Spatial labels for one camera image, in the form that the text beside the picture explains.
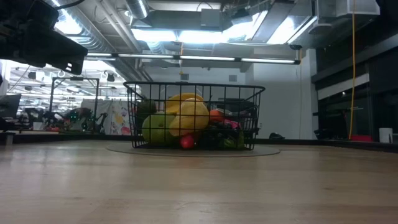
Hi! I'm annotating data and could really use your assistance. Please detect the long hanging light bar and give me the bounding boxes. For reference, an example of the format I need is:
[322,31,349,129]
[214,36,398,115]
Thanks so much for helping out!
[86,52,302,65]

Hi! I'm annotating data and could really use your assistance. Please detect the tangerine cluster with leaves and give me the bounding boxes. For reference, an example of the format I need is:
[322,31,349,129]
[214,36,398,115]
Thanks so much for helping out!
[208,108,225,124]

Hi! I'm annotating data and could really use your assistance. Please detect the white cup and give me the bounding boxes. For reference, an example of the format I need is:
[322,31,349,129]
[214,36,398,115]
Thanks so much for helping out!
[378,127,394,144]

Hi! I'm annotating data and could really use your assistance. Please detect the dark monitor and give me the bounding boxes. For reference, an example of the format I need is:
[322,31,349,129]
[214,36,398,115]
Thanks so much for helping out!
[0,93,22,119]

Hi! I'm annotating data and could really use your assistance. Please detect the orange carrot with green leaves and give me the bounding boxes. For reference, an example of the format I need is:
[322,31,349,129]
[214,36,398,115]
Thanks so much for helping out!
[179,132,246,150]

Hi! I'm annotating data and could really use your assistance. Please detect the dark green cucumber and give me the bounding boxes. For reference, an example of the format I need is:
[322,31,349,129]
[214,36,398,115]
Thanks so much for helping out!
[136,98,158,121]

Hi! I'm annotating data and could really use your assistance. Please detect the green apple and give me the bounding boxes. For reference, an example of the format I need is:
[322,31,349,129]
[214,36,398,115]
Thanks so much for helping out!
[141,113,177,145]

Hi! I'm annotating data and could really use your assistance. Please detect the yellow pear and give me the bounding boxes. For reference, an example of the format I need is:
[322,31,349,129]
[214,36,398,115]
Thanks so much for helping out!
[169,98,210,138]

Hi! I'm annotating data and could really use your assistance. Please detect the bright ceiling light panel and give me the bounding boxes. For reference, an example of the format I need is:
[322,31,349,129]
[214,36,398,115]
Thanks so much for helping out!
[130,11,268,44]

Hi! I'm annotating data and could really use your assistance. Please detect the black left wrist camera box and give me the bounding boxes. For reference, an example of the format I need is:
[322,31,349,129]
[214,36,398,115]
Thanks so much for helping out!
[24,0,60,31]

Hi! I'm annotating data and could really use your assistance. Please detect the grey ceiling box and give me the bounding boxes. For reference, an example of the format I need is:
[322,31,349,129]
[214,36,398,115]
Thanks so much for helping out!
[200,8,223,29]

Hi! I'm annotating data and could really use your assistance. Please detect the black left wrist camera cable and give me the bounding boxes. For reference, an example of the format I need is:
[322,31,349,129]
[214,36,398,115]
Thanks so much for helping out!
[55,0,85,10]

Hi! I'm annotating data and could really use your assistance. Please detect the low red box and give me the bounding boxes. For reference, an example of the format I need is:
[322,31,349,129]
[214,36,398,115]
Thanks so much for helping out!
[350,134,373,142]

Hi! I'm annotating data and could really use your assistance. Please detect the black metal stand frame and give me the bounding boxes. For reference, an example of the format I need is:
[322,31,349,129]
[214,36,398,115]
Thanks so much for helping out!
[49,77,100,113]

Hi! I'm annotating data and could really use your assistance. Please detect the background robot station green lights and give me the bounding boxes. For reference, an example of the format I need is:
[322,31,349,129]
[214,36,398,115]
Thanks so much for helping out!
[18,106,109,133]

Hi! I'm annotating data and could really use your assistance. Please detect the yellow hanging cable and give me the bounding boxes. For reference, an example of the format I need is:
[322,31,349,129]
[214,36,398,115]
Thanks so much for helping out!
[348,0,358,140]

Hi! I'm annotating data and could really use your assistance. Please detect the colourful printed cloth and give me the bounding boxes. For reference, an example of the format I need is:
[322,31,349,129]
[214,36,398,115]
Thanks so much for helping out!
[81,98,133,136]

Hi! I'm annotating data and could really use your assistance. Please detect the small silver ventilation duct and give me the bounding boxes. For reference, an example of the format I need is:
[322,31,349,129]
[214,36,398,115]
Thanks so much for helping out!
[125,0,150,20]

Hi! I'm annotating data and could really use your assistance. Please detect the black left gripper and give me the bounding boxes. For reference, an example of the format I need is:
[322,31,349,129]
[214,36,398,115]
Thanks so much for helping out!
[0,0,89,76]

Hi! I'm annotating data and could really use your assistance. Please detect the black wire basket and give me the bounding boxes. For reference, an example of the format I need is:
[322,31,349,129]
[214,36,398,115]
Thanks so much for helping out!
[123,81,266,151]

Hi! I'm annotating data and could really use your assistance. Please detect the yellow starfruit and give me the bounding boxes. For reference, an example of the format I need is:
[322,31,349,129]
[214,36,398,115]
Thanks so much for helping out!
[164,92,205,115]

